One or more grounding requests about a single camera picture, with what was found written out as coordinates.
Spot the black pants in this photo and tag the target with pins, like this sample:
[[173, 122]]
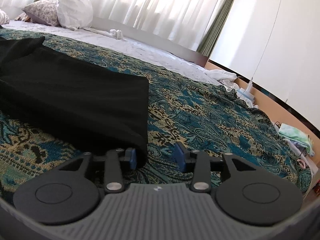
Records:
[[75, 100]]

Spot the grey bed headboard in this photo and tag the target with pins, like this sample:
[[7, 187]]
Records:
[[162, 43]]

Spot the teal paisley blanket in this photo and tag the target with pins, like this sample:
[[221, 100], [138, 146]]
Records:
[[200, 120]]

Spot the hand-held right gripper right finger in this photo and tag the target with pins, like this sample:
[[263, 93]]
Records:
[[180, 157]]

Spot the white sheer curtain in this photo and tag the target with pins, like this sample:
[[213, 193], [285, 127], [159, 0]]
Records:
[[150, 5]]

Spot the light green cloth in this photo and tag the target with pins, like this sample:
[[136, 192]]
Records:
[[295, 135]]

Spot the white bed sheet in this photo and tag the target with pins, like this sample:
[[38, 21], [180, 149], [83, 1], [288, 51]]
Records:
[[140, 47]]

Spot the crumpled white cloth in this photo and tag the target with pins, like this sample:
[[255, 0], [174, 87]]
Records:
[[222, 76]]

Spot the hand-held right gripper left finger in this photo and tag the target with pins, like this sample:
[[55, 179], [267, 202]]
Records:
[[132, 158]]

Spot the white pillow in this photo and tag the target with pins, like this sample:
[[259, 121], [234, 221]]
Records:
[[73, 7]]

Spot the white stuffed toy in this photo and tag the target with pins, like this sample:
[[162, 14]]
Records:
[[3, 17]]

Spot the grey floral pillow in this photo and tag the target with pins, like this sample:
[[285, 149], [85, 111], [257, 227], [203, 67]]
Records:
[[42, 11]]

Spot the small white knotted cloth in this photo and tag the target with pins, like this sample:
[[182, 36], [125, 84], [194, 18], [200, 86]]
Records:
[[115, 33]]

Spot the blue and white packets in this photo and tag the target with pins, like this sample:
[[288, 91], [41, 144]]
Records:
[[246, 95]]

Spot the brown floral pillow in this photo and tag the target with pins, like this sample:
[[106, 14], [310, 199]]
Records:
[[22, 18]]

